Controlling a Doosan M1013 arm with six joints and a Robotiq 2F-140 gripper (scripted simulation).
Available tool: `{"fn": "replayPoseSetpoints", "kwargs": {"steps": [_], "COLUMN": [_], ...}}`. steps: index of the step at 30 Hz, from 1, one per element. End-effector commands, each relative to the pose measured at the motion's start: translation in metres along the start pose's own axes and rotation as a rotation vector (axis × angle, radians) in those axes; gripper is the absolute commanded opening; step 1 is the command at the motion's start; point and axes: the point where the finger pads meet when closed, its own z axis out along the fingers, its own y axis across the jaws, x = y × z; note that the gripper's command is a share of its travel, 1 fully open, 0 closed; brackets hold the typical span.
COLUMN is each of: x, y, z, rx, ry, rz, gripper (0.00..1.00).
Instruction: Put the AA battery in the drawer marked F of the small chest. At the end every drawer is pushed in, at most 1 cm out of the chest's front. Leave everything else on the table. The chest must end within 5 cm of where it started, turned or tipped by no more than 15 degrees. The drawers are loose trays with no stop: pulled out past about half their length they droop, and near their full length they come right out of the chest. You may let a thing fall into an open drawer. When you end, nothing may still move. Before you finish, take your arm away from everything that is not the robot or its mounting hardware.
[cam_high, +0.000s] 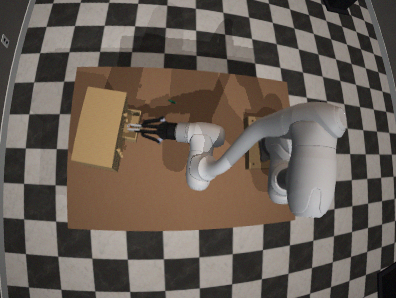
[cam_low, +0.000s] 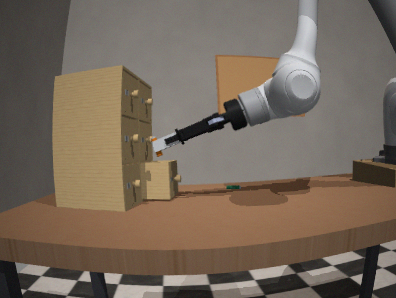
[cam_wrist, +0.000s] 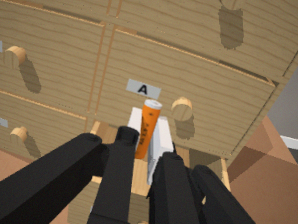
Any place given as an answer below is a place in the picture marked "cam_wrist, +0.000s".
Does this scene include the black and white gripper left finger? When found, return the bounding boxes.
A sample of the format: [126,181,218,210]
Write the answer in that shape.
[0,107,142,224]

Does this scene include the orange aa battery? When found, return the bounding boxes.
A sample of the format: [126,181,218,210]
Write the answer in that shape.
[135,100,162,159]

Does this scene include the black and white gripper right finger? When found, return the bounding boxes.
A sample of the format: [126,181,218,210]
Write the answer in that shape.
[146,115,256,224]

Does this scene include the tan wooden chest of drawers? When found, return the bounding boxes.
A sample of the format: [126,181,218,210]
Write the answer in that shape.
[0,0,298,169]

